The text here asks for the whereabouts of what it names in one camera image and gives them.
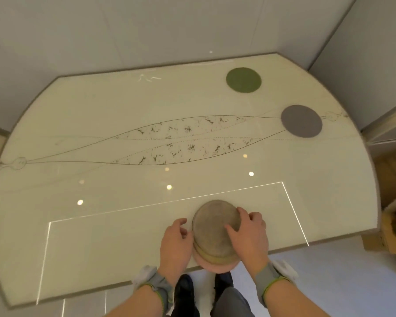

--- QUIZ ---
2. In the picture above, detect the person's right hand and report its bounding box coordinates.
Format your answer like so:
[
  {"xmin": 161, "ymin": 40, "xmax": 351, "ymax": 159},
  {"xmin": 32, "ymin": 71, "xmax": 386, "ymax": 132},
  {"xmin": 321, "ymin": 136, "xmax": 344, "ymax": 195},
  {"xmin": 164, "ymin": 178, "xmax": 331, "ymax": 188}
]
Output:
[{"xmin": 224, "ymin": 207, "xmax": 270, "ymax": 278}]

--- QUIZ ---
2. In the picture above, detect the person's left hand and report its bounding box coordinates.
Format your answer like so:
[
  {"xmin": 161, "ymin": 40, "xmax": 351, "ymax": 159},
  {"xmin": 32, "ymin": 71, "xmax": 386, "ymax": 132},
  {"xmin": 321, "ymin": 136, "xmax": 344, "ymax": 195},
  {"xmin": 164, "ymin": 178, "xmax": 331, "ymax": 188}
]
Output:
[{"xmin": 159, "ymin": 218, "xmax": 194, "ymax": 278}]

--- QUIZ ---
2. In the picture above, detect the person's right forearm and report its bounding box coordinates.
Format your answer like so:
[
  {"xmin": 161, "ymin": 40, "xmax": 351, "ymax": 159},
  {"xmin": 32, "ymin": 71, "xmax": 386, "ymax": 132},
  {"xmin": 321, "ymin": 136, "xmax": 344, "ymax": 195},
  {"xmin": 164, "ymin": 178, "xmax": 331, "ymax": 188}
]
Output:
[{"xmin": 263, "ymin": 279, "xmax": 348, "ymax": 317}]

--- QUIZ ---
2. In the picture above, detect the person's left forearm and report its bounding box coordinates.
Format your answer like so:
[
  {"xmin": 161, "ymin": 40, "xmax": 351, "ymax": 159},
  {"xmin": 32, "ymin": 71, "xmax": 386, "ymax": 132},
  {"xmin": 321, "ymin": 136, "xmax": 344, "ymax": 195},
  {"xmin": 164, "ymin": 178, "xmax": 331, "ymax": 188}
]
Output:
[{"xmin": 104, "ymin": 283, "xmax": 168, "ymax": 317}]

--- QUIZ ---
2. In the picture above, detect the beige round coaster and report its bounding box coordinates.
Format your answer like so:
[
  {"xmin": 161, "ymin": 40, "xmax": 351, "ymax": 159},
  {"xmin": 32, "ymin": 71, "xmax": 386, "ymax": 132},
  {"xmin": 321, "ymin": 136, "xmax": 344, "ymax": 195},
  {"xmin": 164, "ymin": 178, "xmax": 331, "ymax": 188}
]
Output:
[{"xmin": 194, "ymin": 243, "xmax": 240, "ymax": 265}]

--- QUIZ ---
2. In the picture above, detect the pink round coaster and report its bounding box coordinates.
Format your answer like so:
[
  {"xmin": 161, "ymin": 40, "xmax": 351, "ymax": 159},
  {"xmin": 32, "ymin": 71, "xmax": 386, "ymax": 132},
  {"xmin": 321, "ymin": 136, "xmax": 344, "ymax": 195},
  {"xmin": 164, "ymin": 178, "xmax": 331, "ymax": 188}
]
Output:
[{"xmin": 195, "ymin": 252, "xmax": 240, "ymax": 274}]

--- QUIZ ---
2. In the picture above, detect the black shoe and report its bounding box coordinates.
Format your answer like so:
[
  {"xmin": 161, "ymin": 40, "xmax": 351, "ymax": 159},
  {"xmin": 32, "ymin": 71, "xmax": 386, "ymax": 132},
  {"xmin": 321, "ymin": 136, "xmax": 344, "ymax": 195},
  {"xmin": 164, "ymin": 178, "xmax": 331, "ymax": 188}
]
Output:
[
  {"xmin": 172, "ymin": 274, "xmax": 196, "ymax": 317},
  {"xmin": 213, "ymin": 271, "xmax": 234, "ymax": 296}
]

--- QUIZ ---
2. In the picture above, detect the grey wristband with white tracker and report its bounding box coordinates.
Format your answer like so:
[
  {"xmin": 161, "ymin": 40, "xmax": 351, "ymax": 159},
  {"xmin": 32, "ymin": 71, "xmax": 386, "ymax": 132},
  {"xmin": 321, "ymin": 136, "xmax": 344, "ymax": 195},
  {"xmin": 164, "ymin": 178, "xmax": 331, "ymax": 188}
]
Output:
[
  {"xmin": 132, "ymin": 265, "xmax": 174, "ymax": 315},
  {"xmin": 253, "ymin": 259, "xmax": 299, "ymax": 306}
]

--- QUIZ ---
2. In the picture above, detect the grey trouser leg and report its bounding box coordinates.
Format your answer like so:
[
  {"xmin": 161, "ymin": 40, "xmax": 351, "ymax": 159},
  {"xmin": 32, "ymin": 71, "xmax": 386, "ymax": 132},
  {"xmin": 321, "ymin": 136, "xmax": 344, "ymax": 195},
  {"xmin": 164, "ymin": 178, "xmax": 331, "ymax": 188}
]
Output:
[{"xmin": 214, "ymin": 286, "xmax": 252, "ymax": 317}]

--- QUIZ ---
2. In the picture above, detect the grey-purple round coaster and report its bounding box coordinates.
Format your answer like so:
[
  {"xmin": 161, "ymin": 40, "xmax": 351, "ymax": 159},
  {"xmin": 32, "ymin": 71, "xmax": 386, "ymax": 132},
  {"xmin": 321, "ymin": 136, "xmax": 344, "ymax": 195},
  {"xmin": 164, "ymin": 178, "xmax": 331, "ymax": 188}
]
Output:
[{"xmin": 281, "ymin": 105, "xmax": 323, "ymax": 138}]

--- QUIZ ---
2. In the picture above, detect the green round coaster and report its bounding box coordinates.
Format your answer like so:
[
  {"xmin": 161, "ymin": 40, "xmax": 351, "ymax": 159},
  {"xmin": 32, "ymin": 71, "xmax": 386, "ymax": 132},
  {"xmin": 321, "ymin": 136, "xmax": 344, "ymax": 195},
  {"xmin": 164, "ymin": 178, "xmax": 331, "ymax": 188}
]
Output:
[{"xmin": 226, "ymin": 67, "xmax": 262, "ymax": 94}]

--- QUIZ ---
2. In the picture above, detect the large cardboard box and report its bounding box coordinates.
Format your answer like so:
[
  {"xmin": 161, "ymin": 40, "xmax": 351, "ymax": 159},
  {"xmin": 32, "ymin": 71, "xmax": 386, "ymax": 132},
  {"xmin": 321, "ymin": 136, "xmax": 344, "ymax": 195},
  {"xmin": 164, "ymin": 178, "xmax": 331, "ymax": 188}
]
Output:
[{"xmin": 363, "ymin": 151, "xmax": 396, "ymax": 251}]

